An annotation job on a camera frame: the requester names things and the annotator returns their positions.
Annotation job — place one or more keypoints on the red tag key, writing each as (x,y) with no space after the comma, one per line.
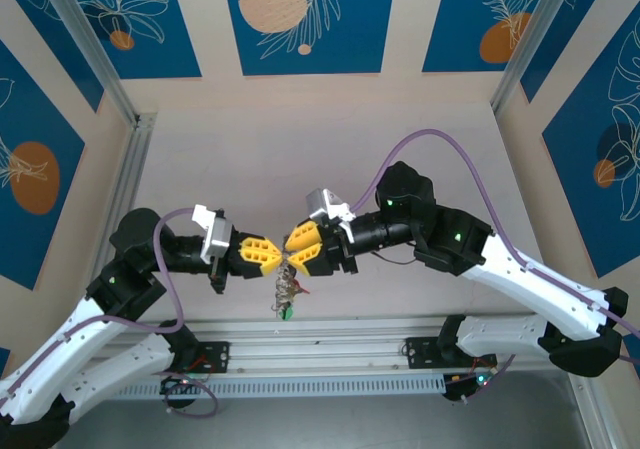
(300,285)

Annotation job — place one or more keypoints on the metal key plate with rings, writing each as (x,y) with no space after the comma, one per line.
(286,284)

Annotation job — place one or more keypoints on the green tag key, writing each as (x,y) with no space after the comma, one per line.
(287,314)

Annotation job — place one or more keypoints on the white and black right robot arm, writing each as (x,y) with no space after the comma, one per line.
(530,289)

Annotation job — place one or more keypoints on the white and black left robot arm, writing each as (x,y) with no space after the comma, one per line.
(50,364)

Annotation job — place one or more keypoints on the black controller board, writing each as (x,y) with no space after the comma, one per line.
(177,384)
(462,386)

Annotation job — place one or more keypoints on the blue panel with beige circle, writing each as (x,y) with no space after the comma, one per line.
(310,44)

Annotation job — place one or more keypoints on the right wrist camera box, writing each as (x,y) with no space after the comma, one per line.
(320,204)

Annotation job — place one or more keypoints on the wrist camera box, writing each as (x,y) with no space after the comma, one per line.
(220,239)
(320,204)

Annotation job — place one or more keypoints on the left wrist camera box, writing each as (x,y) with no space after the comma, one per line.
(220,239)

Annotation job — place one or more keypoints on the aluminium side rail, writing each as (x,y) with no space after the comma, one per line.
(135,169)

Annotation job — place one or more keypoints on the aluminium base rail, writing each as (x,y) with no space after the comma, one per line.
(320,349)

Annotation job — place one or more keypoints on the blue floral wall panel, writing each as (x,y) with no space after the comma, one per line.
(57,34)
(30,119)
(575,169)
(460,19)
(3,355)
(570,19)
(165,29)
(634,344)

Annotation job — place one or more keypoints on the aluminium frame post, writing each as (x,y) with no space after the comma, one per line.
(530,39)
(596,429)
(90,44)

